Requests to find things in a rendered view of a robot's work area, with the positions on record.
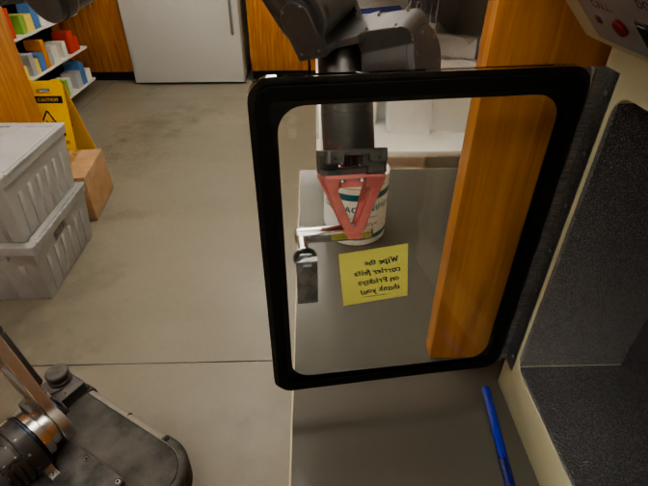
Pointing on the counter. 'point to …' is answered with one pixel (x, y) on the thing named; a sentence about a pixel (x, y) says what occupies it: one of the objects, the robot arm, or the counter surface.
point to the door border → (398, 100)
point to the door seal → (400, 95)
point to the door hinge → (598, 97)
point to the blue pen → (498, 437)
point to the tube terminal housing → (543, 466)
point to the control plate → (608, 10)
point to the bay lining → (602, 261)
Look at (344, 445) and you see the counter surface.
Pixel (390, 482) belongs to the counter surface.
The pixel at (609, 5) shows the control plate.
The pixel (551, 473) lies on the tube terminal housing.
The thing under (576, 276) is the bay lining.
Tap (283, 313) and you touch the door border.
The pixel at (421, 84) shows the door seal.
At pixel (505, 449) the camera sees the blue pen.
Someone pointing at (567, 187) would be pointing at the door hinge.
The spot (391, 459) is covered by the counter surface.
